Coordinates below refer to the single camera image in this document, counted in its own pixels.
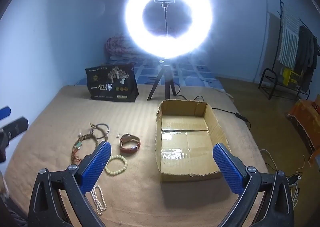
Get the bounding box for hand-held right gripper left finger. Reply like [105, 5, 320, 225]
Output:
[28, 140, 112, 227]

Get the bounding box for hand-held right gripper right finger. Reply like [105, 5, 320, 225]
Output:
[212, 143, 293, 227]

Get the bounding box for wooden bead necklace green pendant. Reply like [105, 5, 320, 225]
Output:
[71, 132, 101, 166]

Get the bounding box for pale yellow bead bracelet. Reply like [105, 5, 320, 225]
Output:
[104, 155, 128, 175]

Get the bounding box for white pearl strand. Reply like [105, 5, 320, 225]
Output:
[90, 184, 107, 216]

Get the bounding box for brown leather wristwatch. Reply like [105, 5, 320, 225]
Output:
[119, 133, 141, 154]

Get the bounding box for cardboard box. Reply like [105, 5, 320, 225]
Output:
[155, 99, 232, 183]

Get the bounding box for thin silver bangle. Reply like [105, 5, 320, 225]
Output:
[96, 123, 110, 140]

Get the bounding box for tan blanket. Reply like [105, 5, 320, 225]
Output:
[4, 84, 270, 227]

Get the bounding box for black snack bag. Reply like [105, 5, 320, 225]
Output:
[85, 64, 140, 103]

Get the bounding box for black metal clothes rack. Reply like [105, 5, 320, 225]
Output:
[258, 0, 320, 101]

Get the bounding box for blue patterned bedsheet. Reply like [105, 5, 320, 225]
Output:
[74, 56, 221, 87]

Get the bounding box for yellow box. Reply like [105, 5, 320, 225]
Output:
[282, 67, 302, 87]

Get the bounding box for black tripod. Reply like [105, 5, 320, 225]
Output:
[147, 59, 181, 102]

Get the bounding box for rolled red patterned quilt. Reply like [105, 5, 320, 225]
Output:
[105, 36, 142, 61]

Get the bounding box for dark hanging clothes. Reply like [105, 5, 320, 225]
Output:
[295, 25, 320, 73]

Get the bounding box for striped hanging towel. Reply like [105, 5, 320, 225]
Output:
[276, 5, 300, 68]

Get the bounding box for white cables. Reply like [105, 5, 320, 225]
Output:
[259, 149, 307, 207]

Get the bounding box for black power cable with switch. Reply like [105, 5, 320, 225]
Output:
[174, 85, 251, 125]

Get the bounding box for white ring light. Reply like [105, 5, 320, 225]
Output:
[124, 0, 215, 60]

